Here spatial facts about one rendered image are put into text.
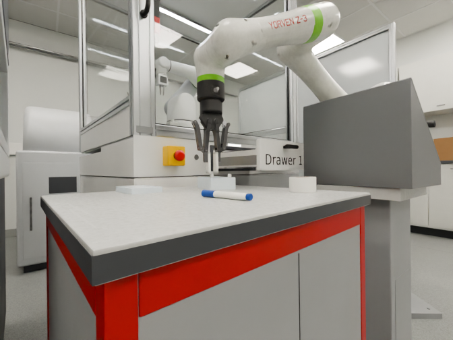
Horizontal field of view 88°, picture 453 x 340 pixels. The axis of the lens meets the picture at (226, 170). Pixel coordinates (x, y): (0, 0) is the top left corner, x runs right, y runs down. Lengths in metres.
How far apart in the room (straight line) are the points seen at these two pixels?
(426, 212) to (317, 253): 3.30
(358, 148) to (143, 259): 0.80
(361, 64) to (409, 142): 1.92
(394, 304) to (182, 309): 0.85
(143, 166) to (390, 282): 0.91
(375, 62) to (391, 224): 1.94
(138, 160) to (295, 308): 0.65
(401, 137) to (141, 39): 0.90
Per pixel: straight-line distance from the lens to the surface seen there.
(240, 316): 0.36
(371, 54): 2.72
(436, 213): 3.74
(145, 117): 0.89
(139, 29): 1.00
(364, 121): 0.92
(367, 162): 0.91
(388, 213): 0.95
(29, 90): 4.23
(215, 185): 0.72
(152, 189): 0.69
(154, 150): 0.89
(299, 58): 1.13
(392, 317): 1.06
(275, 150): 0.88
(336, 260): 0.57
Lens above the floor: 0.82
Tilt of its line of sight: level
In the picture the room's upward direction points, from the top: 1 degrees counter-clockwise
